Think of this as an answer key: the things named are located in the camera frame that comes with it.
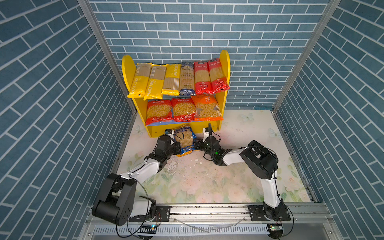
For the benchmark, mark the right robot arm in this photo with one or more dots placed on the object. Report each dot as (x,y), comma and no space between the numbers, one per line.
(262,161)

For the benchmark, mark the blue orange shell pasta bag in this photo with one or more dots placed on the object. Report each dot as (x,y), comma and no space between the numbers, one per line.
(185,136)

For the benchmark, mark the yellow shelf with coloured boards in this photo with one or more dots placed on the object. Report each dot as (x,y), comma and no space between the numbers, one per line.
(157,129)

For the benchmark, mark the blue spaghetti bag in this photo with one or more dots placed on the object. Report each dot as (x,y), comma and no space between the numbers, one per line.
(187,79)

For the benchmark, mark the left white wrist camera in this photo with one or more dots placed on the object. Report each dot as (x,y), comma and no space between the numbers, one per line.
(170,133)

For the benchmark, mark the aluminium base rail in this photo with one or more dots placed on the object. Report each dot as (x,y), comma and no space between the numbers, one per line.
(301,221)

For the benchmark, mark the orange macaroni bag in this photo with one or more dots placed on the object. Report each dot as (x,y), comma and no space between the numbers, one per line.
(207,108)

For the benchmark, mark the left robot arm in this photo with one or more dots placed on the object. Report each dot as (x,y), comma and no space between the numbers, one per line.
(116,201)

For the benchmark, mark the yellow spaghetti bag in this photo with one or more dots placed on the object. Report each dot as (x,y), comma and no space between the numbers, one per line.
(172,80)
(140,81)
(155,83)

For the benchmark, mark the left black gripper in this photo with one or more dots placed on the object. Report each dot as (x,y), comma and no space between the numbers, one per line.
(176,145)

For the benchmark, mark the red macaroni bag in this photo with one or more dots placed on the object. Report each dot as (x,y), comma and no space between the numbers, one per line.
(184,110)
(159,111)

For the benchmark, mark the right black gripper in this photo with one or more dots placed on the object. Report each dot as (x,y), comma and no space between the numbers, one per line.
(198,145)

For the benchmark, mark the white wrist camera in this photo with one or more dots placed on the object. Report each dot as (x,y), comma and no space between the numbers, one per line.
(206,134)
(170,133)

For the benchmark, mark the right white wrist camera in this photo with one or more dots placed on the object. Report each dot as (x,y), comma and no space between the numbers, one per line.
(206,134)

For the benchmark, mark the red spaghetti bag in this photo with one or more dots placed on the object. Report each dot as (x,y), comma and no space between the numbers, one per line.
(202,78)
(218,80)

